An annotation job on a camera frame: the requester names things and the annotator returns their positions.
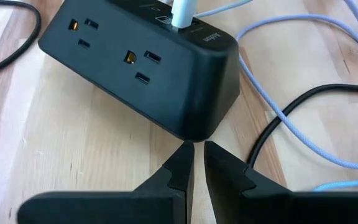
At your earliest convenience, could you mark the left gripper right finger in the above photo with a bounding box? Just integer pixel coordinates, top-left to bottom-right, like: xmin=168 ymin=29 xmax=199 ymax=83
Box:
xmin=203 ymin=140 xmax=358 ymax=224

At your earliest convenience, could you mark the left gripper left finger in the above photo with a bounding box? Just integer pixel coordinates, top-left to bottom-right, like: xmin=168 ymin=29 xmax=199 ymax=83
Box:
xmin=17 ymin=140 xmax=195 ymax=224

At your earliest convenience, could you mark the long black USB cable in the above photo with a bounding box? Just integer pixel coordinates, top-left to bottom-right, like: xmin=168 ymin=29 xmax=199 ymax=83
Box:
xmin=0 ymin=0 xmax=358 ymax=170

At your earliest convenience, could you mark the light blue USB cable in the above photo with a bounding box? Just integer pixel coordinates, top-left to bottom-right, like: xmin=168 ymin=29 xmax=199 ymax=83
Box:
xmin=313 ymin=179 xmax=358 ymax=192

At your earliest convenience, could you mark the white USB cable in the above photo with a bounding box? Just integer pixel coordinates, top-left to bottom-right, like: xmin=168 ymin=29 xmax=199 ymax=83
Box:
xmin=170 ymin=0 xmax=358 ymax=170

